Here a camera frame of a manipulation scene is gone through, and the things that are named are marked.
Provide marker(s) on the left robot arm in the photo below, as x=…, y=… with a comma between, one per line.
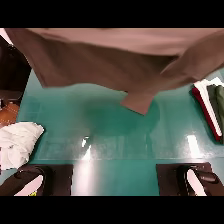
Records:
x=23, y=180

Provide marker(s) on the green garment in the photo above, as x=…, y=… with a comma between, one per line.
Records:
x=218, y=100

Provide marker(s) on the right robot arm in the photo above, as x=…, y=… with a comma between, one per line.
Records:
x=196, y=180

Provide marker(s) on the brown T-shirt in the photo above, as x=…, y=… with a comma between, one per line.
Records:
x=100, y=60

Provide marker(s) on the red garment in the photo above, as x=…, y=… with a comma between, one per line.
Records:
x=204, y=108

